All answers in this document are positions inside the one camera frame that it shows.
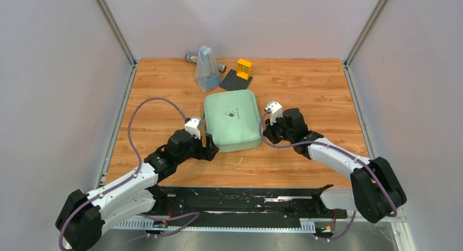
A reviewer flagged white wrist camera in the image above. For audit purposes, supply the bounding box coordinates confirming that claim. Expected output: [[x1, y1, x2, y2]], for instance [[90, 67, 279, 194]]
[[184, 117, 203, 140], [264, 100, 283, 126]]

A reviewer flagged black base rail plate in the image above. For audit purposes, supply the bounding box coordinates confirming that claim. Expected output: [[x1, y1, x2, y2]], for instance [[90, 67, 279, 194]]
[[147, 186, 348, 229]]

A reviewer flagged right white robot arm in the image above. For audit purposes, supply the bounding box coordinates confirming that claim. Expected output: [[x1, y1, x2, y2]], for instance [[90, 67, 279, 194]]
[[259, 101, 407, 223]]

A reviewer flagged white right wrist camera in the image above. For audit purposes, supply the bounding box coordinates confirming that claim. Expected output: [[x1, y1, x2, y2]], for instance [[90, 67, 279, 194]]
[[264, 100, 283, 126]]

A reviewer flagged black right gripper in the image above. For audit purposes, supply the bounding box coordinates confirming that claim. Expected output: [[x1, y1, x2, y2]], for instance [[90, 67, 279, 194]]
[[263, 114, 294, 145]]

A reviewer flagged glitter silver microphone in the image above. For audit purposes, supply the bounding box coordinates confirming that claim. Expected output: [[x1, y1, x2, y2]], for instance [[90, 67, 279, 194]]
[[185, 52, 227, 73]]

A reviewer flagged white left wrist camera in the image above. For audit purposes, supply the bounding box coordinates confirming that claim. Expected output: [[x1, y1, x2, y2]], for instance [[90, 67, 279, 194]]
[[184, 117, 203, 140]]

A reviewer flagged mint green medicine kit case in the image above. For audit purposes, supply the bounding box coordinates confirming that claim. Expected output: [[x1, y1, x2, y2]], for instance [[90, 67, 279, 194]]
[[204, 89, 261, 153]]

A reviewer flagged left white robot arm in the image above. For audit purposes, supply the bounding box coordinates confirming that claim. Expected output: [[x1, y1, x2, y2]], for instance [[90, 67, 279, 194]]
[[55, 129, 219, 250]]

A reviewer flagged dark grey brick baseplate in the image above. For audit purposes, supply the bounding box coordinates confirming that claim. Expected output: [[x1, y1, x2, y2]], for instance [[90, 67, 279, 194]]
[[219, 69, 253, 91]]

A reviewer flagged yellow toy window brick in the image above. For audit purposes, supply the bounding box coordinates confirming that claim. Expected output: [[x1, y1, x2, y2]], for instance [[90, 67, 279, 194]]
[[236, 58, 252, 80]]

